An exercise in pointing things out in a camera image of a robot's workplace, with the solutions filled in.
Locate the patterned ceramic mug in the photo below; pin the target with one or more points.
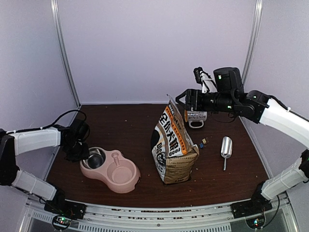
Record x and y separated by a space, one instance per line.
195 119

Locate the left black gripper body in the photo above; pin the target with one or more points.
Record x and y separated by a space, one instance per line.
76 152

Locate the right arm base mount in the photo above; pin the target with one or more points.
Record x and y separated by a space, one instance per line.
253 209

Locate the front aluminium rail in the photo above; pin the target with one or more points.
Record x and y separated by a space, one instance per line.
209 218

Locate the left aluminium frame post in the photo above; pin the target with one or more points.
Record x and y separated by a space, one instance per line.
63 52

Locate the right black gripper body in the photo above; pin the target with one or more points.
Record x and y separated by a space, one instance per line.
199 105

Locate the aluminium frame post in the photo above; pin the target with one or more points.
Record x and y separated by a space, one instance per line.
257 17
63 52

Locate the right aluminium frame post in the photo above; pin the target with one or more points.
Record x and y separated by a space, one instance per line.
257 17

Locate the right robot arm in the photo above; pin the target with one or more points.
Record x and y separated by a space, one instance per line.
225 93

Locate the metal scoop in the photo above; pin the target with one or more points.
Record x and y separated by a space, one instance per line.
226 150

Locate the yellow binder clip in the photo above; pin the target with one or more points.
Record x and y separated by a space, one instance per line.
205 140

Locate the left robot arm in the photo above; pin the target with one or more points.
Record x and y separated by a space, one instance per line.
71 139

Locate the pink double pet bowl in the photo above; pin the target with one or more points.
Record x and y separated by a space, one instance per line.
119 174

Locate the steel bowl insert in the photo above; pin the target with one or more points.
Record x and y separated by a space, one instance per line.
96 158

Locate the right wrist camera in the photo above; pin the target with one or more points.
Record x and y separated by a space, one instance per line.
203 78

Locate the dog food bag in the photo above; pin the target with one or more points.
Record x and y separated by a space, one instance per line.
173 150

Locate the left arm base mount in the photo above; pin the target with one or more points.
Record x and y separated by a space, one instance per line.
66 212

